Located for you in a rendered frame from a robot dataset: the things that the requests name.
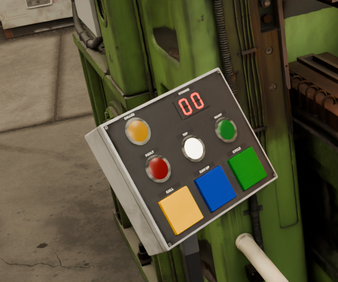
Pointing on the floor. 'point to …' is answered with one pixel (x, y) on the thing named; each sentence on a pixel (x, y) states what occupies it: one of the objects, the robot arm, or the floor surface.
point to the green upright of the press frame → (156, 32)
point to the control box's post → (192, 259)
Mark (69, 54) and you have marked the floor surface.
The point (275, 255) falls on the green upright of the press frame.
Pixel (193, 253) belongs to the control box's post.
